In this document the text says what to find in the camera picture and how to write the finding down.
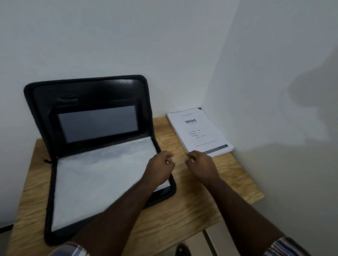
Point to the person's left hand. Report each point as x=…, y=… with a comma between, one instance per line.
x=157, y=170

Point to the person's right hand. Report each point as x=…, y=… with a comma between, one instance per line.
x=203, y=167

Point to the person's right fingers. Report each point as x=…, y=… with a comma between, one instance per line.
x=192, y=157

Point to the person's left fingers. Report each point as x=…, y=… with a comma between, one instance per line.
x=169, y=157

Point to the person's right forearm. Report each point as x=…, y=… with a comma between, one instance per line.
x=237, y=208

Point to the person's left forearm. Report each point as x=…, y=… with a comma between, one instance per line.
x=118, y=213

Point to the stack of white printed papers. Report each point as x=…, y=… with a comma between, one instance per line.
x=199, y=131

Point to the white sheets in folder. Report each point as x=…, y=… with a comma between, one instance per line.
x=97, y=179

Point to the person's dark shoe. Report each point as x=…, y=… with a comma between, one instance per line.
x=183, y=250

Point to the black zip document folder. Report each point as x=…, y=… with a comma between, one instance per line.
x=87, y=110

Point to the striped right shirt sleeve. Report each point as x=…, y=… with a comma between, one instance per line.
x=286, y=248

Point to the striped shirt sleeve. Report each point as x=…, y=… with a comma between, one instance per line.
x=286, y=248
x=67, y=250

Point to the striped left shirt sleeve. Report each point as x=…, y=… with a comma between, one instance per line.
x=67, y=250

